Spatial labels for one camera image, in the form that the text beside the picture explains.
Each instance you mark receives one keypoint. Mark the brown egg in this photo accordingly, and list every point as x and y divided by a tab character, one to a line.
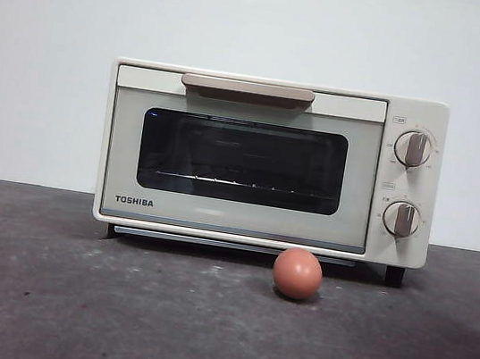
297	274

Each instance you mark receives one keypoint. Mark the metal crumb tray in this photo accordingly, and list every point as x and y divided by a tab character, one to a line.
195	240

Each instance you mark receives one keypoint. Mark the timer knob with beige grip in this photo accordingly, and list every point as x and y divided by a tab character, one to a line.
402	219

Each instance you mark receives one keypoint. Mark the temperature knob with beige grip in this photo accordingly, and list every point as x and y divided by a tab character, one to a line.
414	149

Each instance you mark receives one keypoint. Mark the black oven foot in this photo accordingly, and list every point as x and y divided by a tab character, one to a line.
394	275

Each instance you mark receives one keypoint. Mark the cream Toshiba toaster oven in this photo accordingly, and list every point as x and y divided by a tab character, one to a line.
417	113

